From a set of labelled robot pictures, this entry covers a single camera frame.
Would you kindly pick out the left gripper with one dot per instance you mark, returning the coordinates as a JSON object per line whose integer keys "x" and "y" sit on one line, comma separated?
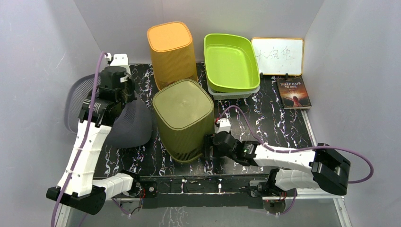
{"x": 131, "y": 95}

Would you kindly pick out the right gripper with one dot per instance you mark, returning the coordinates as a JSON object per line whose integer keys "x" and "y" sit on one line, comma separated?
{"x": 207, "y": 144}

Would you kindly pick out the grey slatted plastic basket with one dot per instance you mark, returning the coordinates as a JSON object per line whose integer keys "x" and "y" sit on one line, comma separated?
{"x": 133, "y": 128}

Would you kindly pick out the olive green slatted basket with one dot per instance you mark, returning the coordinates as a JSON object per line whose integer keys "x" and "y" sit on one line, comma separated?
{"x": 185, "y": 115}

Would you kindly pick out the white perforated plastic tray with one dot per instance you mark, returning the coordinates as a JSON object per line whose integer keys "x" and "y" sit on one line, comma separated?
{"x": 231, "y": 95}

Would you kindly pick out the orange slatted plastic basket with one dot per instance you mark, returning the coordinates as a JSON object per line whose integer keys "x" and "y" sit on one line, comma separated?
{"x": 172, "y": 53}

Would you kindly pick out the lime green plastic tub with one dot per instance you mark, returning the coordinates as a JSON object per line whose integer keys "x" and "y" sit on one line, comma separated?
{"x": 230, "y": 63}

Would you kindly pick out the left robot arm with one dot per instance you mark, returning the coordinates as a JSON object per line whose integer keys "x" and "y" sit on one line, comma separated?
{"x": 104, "y": 104}

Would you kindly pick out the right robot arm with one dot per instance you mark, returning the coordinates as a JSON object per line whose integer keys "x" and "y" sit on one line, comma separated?
{"x": 319, "y": 168}

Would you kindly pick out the dark paperback book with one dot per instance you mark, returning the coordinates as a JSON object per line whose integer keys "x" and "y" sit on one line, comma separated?
{"x": 293, "y": 93}

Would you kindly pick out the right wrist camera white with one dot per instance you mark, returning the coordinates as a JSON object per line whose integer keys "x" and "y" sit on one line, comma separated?
{"x": 222, "y": 125}

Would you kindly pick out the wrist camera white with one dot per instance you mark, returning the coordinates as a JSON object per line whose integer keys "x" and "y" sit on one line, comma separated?
{"x": 222, "y": 125}
{"x": 121, "y": 60}

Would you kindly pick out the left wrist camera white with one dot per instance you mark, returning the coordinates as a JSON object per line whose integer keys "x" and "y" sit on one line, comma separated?
{"x": 121, "y": 60}

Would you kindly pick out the small whiteboard orange frame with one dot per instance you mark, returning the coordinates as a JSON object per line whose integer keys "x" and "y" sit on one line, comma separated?
{"x": 279, "y": 56}

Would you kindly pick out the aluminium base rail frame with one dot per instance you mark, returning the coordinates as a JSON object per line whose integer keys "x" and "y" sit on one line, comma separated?
{"x": 249, "y": 191}

